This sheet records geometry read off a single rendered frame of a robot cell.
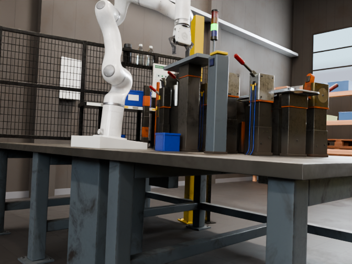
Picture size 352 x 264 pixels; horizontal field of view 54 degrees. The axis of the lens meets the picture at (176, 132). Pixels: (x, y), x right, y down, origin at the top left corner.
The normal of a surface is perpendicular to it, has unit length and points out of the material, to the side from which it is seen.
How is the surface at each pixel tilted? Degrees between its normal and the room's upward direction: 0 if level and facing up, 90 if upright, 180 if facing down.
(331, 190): 90
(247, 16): 90
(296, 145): 90
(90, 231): 90
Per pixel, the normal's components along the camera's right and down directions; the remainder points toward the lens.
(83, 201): -0.73, -0.05
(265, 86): 0.47, -0.01
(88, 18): 0.69, 0.00
